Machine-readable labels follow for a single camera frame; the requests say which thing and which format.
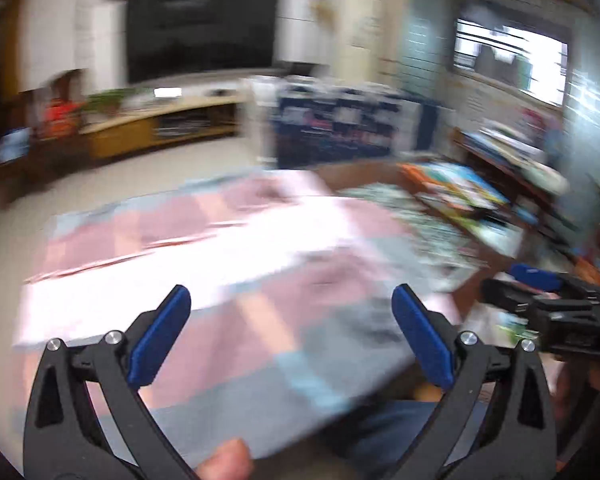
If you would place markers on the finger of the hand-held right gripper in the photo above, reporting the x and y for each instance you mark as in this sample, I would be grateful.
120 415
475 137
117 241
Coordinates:
535 276
502 294

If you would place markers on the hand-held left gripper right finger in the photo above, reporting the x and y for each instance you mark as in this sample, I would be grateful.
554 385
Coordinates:
422 340

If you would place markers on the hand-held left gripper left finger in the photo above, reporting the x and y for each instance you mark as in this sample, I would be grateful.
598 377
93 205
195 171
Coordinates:
160 335

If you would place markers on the person's left hand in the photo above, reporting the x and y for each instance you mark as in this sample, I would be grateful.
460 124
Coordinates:
225 462

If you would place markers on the green poster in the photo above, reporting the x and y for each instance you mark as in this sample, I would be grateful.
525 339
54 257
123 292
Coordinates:
502 235

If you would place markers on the checked pink grey tablecloth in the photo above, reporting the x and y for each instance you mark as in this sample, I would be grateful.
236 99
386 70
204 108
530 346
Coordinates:
180 250

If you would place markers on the jigsaw puzzle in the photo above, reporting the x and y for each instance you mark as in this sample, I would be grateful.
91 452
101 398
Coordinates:
430 240

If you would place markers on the stack of colourful books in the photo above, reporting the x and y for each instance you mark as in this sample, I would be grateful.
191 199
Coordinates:
455 187

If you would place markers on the cluttered wooden desk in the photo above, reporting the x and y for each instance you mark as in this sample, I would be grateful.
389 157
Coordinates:
510 160

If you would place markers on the dark wooden armchair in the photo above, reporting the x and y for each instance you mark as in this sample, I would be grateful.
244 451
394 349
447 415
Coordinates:
45 160

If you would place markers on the wooden television stand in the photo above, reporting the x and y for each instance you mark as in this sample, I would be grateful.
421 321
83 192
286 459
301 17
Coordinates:
160 125

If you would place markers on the barred window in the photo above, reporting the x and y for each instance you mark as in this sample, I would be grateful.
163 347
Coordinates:
510 60

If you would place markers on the navy and white playpen fence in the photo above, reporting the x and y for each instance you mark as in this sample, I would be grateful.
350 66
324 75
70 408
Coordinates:
340 120

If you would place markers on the red gift box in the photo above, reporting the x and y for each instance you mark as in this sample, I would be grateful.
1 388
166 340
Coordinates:
61 117

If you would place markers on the green potted plant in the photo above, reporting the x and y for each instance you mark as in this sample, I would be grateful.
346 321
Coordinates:
107 101

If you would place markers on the blue cloth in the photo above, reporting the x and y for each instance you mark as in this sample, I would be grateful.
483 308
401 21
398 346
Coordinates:
12 145

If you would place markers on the white standing air conditioner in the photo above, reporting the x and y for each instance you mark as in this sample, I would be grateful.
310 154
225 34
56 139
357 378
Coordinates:
360 30

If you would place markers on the black flat television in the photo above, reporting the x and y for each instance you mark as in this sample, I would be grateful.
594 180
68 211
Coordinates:
200 35

